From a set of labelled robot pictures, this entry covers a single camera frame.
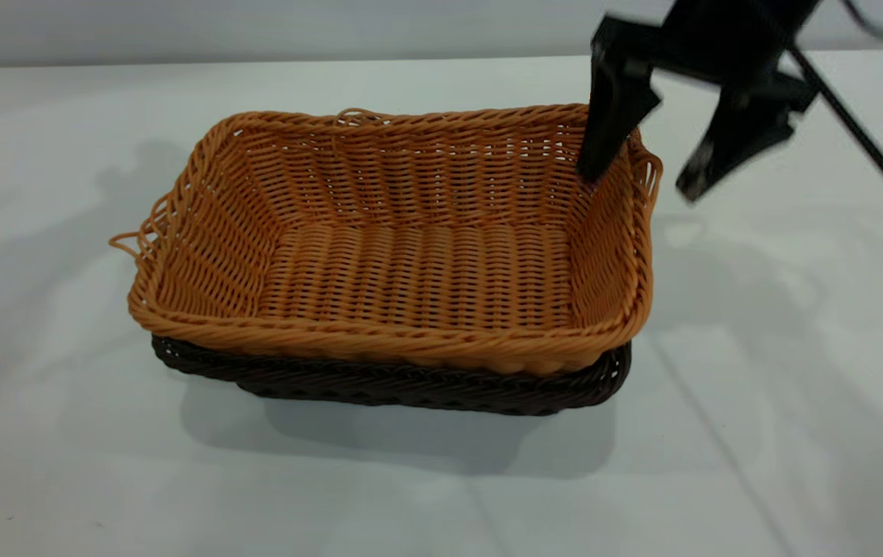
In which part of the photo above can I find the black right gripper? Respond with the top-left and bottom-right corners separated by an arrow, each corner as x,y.
577,0 -> 825,203

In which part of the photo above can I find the orange wicker basket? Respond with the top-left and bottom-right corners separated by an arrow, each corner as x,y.
109,103 -> 663,378

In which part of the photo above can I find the black wicker basket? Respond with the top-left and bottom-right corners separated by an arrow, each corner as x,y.
152,334 -> 632,417

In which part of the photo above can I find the straight black cable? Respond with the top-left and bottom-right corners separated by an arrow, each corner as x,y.
786,45 -> 883,242

